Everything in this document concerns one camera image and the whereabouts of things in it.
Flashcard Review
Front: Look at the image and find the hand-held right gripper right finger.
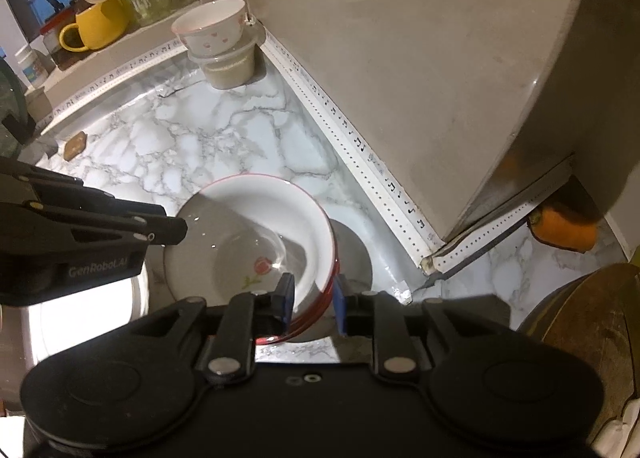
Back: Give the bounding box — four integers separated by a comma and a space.
332, 273, 501, 384

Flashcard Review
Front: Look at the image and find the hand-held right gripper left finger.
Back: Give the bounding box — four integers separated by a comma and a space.
127, 272, 297, 384

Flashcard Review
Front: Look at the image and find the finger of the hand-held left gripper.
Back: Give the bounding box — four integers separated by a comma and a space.
0, 157, 167, 219
30, 201, 189, 246

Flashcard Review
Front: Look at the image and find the white floral embossed plate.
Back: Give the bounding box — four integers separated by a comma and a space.
22, 275, 151, 369

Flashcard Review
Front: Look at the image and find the large red rimmed white bowl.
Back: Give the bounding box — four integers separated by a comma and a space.
162, 173, 342, 343

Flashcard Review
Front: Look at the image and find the black rectangular block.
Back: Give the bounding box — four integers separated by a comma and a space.
0, 113, 38, 145

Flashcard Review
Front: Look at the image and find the dark glass panel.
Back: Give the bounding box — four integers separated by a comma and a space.
0, 56, 31, 159

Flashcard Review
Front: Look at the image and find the white patterned edge strip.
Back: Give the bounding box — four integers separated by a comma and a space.
257, 31, 446, 264
424, 158, 576, 280
37, 38, 188, 131

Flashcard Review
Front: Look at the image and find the white jar with blue label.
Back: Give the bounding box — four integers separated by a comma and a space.
15, 46, 51, 89

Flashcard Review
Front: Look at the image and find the jar with red lid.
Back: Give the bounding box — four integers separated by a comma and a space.
41, 21, 78, 70

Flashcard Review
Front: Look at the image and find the yellow mug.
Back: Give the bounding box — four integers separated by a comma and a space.
59, 0, 130, 52

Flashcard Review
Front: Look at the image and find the grey plastic container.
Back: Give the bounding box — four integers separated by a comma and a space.
187, 23, 266, 89

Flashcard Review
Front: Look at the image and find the green printed drinking glass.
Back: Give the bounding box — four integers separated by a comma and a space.
114, 0, 173, 28

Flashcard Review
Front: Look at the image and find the white bowl with red hearts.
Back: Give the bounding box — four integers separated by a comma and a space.
171, 0, 247, 55

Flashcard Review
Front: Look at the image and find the round wooden board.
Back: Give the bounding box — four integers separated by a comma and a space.
517, 263, 640, 439

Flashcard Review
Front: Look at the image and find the white ribbed object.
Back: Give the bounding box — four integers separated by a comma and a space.
595, 398, 640, 458

